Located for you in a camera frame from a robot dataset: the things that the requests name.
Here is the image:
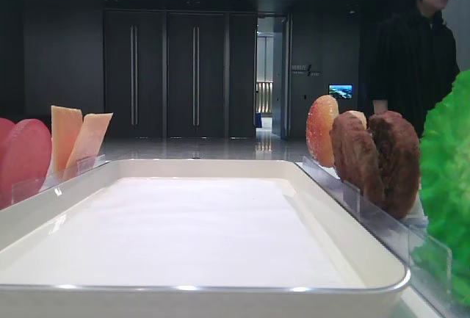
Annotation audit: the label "round bread slice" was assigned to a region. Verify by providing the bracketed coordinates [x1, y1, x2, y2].
[1, 119, 52, 208]
[0, 118, 15, 159]

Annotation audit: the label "left brown meat patty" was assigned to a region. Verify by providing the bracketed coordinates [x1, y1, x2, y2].
[330, 112, 385, 206]

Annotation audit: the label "brown meat patty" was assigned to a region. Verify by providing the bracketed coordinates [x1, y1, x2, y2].
[330, 112, 385, 206]
[369, 111, 421, 219]

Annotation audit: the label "right orange cheese slice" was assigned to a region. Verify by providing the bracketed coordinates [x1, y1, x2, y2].
[63, 113, 113, 181]

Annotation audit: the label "orange cheese slice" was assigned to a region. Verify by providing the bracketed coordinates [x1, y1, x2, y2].
[51, 106, 83, 173]
[63, 113, 113, 181]

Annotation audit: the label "right brown meat patty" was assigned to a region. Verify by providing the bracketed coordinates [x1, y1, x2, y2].
[369, 111, 421, 219]

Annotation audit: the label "left orange cheese slice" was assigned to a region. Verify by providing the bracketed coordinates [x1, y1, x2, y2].
[51, 106, 83, 173]

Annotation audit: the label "green lettuce leaf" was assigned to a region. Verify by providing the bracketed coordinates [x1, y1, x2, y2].
[412, 71, 469, 306]

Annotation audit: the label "dark double doors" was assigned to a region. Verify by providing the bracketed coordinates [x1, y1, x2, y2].
[104, 10, 257, 138]

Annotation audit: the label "white rectangular tray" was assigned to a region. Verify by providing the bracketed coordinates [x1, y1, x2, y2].
[1, 159, 411, 317]

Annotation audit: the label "person in black shirt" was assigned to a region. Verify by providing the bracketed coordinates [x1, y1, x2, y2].
[367, 0, 460, 135]

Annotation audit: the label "left clear acrylic rack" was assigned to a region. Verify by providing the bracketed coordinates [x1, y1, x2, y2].
[10, 154, 106, 205]

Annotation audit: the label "clear acrylic rack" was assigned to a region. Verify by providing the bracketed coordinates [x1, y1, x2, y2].
[10, 154, 106, 205]
[300, 156, 461, 317]

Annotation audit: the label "right clear acrylic rack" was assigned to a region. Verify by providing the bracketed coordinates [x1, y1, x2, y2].
[300, 156, 461, 317]

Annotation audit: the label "small wall screen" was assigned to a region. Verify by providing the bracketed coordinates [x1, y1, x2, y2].
[328, 84, 353, 100]

